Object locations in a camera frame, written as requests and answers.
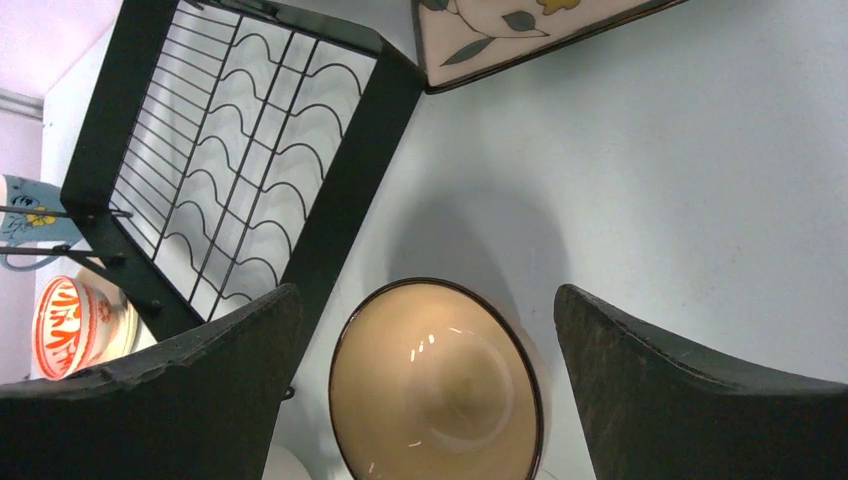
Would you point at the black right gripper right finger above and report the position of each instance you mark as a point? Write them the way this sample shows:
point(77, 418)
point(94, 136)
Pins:
point(656, 405)

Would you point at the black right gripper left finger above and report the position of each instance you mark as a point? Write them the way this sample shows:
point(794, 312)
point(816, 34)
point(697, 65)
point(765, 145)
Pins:
point(200, 405)

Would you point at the orange patterned white bowl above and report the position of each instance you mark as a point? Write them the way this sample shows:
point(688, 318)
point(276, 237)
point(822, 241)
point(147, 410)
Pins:
point(75, 326)

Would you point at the white two-handled soup bowl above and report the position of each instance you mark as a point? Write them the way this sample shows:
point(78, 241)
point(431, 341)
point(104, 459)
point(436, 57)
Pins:
point(281, 464)

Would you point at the black wire dish rack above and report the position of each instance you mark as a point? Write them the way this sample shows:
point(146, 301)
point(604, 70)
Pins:
point(231, 147)

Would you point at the blue floral mug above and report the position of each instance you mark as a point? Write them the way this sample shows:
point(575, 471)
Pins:
point(27, 208)

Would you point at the tan bowl with dark rim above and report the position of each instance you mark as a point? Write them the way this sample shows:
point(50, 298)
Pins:
point(428, 380)

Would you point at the square floral ceramic plate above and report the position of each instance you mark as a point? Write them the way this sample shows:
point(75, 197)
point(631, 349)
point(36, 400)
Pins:
point(462, 41)

